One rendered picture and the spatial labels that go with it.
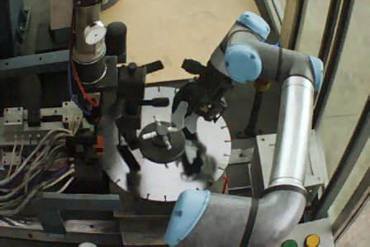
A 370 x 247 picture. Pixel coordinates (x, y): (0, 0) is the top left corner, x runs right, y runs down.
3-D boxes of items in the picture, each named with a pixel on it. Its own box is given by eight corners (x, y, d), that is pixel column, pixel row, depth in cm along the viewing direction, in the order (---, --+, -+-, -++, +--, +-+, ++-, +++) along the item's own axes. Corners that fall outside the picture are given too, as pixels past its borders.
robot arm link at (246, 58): (279, 59, 124) (278, 37, 133) (225, 46, 125) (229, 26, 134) (273, 92, 128) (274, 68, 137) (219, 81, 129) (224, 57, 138)
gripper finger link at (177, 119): (166, 141, 151) (187, 113, 147) (160, 123, 156) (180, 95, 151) (177, 144, 153) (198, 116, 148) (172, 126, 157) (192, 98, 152)
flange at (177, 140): (162, 115, 162) (162, 109, 160) (195, 144, 158) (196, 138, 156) (129, 140, 157) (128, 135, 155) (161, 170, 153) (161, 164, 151)
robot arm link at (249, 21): (242, 16, 132) (244, 4, 139) (215, 53, 138) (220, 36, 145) (272, 36, 133) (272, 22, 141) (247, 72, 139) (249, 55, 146)
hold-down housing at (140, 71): (145, 115, 147) (147, 56, 131) (143, 133, 144) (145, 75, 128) (120, 114, 146) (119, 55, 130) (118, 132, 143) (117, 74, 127)
